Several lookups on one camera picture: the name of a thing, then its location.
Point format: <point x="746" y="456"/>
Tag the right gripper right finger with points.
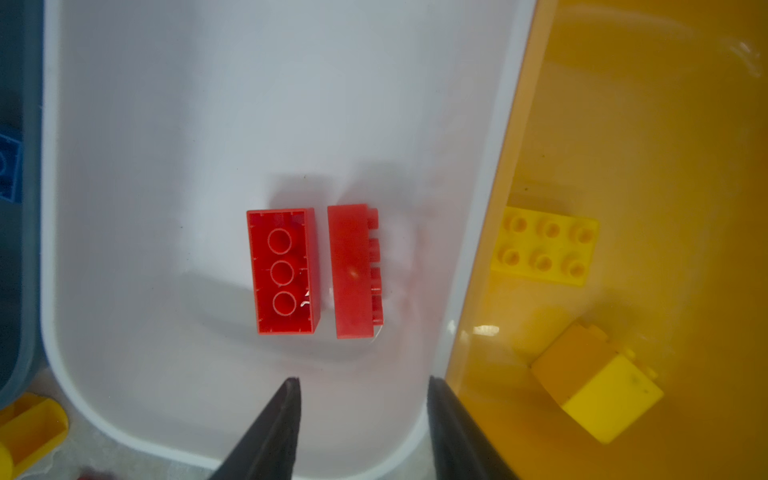
<point x="460" y="448"/>

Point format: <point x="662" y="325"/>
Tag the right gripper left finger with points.
<point x="268" y="449"/>

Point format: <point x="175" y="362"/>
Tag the yellow lego brick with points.
<point x="545" y="246"/>
<point x="594" y="382"/>

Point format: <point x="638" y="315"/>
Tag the white plastic bin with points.
<point x="165" y="122"/>

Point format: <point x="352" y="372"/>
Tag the yellow plastic bin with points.
<point x="651" y="118"/>

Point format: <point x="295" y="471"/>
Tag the dark teal plastic bin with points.
<point x="22" y="351"/>

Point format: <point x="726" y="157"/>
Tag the yellow round lego piece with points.
<point x="31" y="428"/>

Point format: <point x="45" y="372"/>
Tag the blue lego brick front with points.
<point x="11" y="165"/>

